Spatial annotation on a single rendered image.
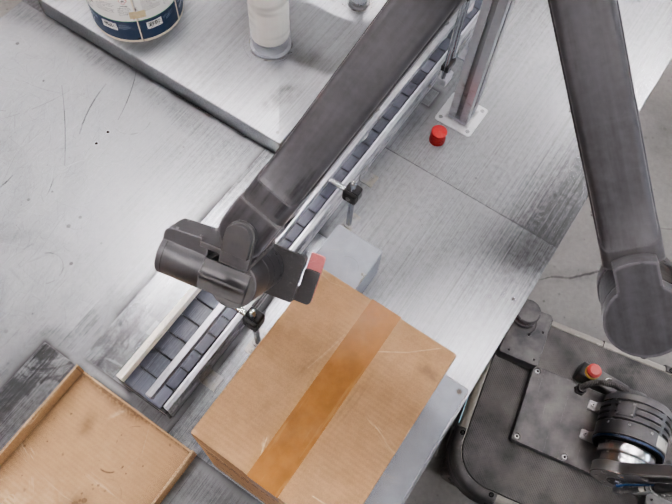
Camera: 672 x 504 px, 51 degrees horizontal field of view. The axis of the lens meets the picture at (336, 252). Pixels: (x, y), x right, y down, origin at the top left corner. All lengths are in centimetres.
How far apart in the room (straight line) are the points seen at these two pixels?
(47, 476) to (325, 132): 83
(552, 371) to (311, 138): 141
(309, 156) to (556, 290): 173
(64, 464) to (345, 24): 106
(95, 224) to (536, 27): 109
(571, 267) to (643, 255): 173
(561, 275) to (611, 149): 174
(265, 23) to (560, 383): 119
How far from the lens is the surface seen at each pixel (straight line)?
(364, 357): 100
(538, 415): 195
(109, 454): 130
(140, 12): 158
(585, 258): 247
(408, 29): 68
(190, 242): 82
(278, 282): 90
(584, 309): 239
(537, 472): 194
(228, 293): 81
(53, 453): 132
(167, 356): 127
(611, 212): 70
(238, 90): 153
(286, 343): 100
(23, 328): 141
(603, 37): 67
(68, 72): 169
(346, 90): 70
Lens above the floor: 207
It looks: 64 degrees down
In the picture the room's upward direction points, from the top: 5 degrees clockwise
